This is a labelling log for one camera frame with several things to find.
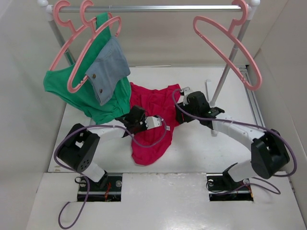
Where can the red t shirt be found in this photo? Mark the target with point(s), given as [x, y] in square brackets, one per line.
[155, 102]

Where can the metal clothes rack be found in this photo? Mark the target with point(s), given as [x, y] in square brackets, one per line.
[235, 31]

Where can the pink hanger with clothes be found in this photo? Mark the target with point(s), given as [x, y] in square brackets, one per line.
[100, 34]

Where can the blue denim garment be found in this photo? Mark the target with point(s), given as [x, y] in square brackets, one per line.
[109, 67]

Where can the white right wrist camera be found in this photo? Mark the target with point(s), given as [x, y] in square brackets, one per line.
[185, 92]

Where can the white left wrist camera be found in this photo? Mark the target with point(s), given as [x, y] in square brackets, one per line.
[153, 122]

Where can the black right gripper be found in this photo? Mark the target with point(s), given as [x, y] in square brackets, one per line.
[179, 117]

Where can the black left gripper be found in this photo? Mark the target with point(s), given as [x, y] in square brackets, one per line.
[144, 127]

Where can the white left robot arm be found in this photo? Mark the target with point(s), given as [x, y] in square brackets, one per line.
[77, 152]

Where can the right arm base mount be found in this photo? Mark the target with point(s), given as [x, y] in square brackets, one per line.
[221, 188]

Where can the pink hanger far left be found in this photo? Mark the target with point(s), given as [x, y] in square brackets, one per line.
[64, 40]

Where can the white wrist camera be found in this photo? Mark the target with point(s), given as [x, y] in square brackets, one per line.
[153, 122]
[185, 92]

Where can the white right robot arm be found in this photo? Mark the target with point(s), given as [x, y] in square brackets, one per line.
[268, 153]

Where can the green t shirt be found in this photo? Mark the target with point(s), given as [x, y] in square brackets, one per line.
[84, 99]

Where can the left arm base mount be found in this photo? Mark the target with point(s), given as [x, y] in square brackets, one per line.
[110, 192]

